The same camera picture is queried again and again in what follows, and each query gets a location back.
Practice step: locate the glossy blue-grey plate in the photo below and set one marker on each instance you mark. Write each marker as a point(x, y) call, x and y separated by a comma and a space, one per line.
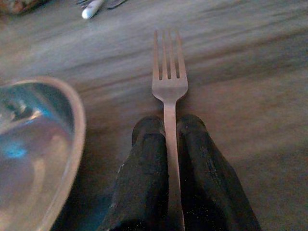
point(36, 154)

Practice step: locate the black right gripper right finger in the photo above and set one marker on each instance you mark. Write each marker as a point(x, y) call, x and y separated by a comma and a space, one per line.
point(207, 173)

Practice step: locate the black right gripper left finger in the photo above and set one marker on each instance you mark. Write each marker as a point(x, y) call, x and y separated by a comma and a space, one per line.
point(142, 168)

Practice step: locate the silver metal fork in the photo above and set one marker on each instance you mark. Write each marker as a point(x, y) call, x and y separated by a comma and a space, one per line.
point(170, 91)

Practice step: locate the dark metal utensil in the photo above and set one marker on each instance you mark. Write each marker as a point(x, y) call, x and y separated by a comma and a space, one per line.
point(115, 3)

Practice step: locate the patterned dish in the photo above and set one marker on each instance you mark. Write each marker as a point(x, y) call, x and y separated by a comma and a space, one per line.
point(19, 5)

